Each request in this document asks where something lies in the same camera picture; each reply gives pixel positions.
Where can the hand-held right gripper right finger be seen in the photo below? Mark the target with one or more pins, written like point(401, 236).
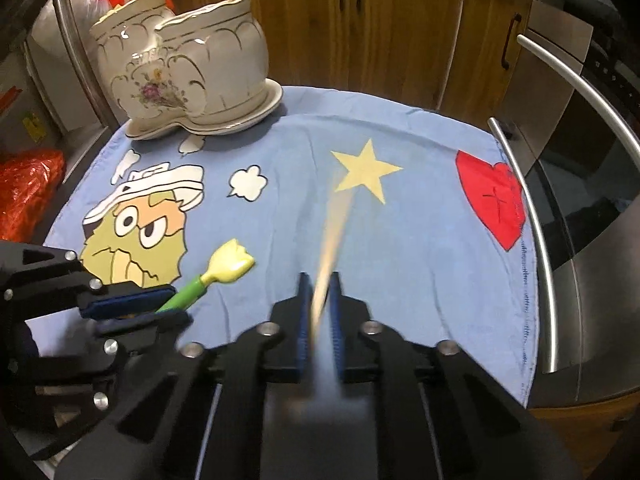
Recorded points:
point(336, 320)

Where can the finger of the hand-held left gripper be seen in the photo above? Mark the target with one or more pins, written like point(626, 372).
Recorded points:
point(145, 327)
point(130, 301)

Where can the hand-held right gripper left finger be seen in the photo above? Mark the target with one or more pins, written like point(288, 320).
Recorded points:
point(302, 320)

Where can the floral ceramic utensil holder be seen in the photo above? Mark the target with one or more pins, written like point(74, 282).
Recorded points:
point(225, 60)

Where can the blue printed cloth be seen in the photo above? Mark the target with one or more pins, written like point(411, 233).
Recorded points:
point(425, 260)

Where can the cream ceramic saucer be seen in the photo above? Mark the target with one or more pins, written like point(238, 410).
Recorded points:
point(265, 105)

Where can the steel appliance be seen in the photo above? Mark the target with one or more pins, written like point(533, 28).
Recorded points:
point(20, 70)

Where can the stainless steel oven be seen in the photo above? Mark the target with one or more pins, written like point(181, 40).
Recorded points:
point(600, 285)

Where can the wooden cabinets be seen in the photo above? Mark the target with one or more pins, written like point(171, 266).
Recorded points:
point(400, 45)

